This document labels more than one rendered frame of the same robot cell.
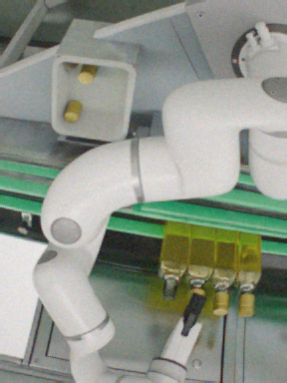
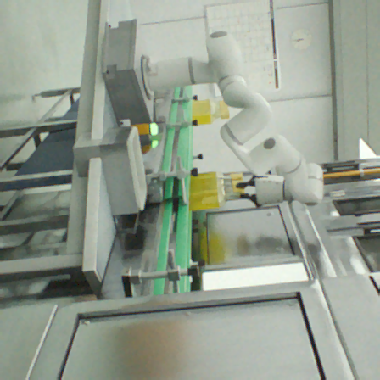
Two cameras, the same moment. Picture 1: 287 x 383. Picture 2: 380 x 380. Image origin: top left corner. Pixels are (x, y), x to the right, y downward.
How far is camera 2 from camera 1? 1.86 m
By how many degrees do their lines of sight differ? 71
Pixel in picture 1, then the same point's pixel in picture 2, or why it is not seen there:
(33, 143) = (140, 237)
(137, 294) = (227, 237)
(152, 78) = not seen: hidden behind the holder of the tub
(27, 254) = (216, 280)
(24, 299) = (257, 272)
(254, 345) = not seen: hidden behind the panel
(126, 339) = (264, 235)
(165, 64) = not seen: hidden behind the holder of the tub
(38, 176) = (169, 235)
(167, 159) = (238, 75)
